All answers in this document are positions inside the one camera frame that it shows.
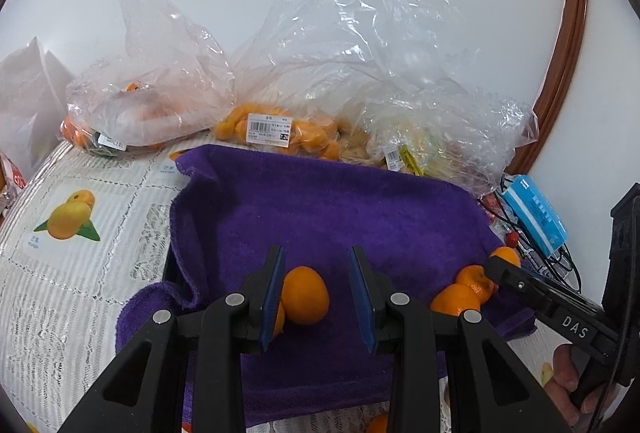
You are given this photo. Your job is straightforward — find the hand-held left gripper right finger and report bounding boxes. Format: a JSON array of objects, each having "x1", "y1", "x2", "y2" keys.
[{"x1": 348, "y1": 246, "x2": 573, "y2": 433}]

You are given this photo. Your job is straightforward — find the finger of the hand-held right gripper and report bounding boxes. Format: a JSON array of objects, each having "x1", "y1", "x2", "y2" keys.
[
  {"x1": 485, "y1": 258, "x2": 621, "y2": 354},
  {"x1": 520, "y1": 267, "x2": 603, "y2": 314}
]

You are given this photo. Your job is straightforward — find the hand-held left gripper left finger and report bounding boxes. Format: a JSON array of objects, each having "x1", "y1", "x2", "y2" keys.
[{"x1": 59, "y1": 245, "x2": 287, "y2": 433}]

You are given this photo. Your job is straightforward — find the person's right hand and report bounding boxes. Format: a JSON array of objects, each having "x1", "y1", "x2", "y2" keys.
[{"x1": 542, "y1": 343, "x2": 621, "y2": 433}]

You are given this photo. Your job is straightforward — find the blue tissue pack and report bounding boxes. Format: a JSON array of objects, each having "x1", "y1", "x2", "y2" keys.
[{"x1": 501, "y1": 175, "x2": 569, "y2": 256}]

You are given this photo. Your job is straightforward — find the purple towel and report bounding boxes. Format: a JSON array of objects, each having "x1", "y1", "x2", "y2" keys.
[{"x1": 116, "y1": 144, "x2": 537, "y2": 426}]

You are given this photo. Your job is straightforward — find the crinkled clear bag yellow items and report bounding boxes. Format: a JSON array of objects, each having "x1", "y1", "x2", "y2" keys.
[{"x1": 362, "y1": 83, "x2": 540, "y2": 198}]

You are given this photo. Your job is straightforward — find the large clear bag of oranges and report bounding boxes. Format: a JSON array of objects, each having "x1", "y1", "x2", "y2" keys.
[{"x1": 212, "y1": 0, "x2": 481, "y2": 164}]

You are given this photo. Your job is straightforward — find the small clear bag of oranges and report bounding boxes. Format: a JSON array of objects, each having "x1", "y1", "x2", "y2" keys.
[{"x1": 65, "y1": 0, "x2": 237, "y2": 157}]

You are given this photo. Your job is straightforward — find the white plastic bag red print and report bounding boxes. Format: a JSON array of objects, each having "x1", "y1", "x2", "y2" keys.
[{"x1": 0, "y1": 38, "x2": 76, "y2": 194}]

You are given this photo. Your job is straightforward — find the brown wooden door frame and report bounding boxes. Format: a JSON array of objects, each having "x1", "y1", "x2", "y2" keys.
[{"x1": 502, "y1": 0, "x2": 590, "y2": 174}]

